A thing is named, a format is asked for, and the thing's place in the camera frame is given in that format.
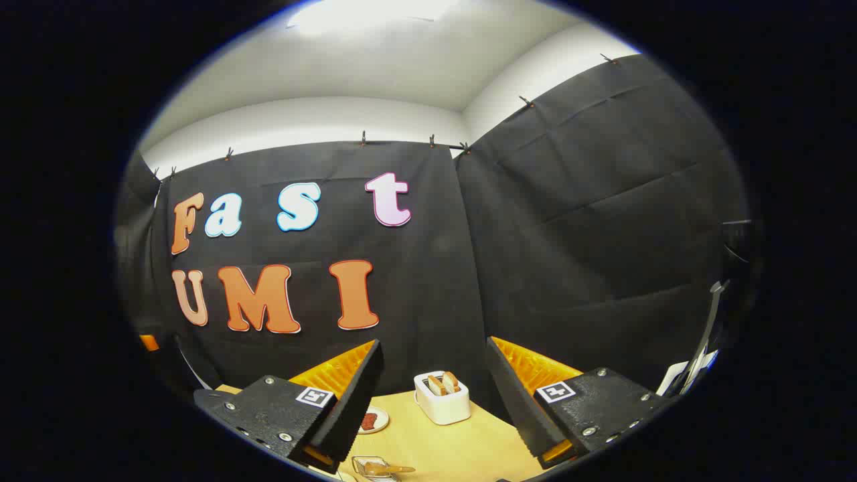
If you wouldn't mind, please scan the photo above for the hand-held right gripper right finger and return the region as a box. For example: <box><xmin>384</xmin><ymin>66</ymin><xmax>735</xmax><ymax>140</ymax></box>
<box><xmin>485</xmin><ymin>336</ymin><xmax>674</xmax><ymax>469</ymax></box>

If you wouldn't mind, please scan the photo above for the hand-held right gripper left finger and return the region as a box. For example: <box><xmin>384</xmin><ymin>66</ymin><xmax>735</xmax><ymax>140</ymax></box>
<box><xmin>193</xmin><ymin>339</ymin><xmax>386</xmax><ymax>475</ymax></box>

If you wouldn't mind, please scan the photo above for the metal wire chopstick holder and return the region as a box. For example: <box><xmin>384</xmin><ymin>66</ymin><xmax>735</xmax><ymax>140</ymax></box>
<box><xmin>351</xmin><ymin>455</ymin><xmax>402</xmax><ymax>482</ymax></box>

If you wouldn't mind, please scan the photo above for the wooden spoon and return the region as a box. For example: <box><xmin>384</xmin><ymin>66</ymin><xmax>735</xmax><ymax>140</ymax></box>
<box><xmin>362</xmin><ymin>461</ymin><xmax>416</xmax><ymax>477</ymax></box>

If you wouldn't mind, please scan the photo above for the white round plate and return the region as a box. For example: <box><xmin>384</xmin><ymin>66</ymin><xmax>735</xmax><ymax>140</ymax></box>
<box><xmin>358</xmin><ymin>406</ymin><xmax>390</xmax><ymax>435</ymax></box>

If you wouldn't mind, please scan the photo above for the white toaster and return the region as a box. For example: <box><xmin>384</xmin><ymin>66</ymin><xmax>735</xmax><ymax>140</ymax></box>
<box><xmin>413</xmin><ymin>370</ymin><xmax>471</xmax><ymax>426</ymax></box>

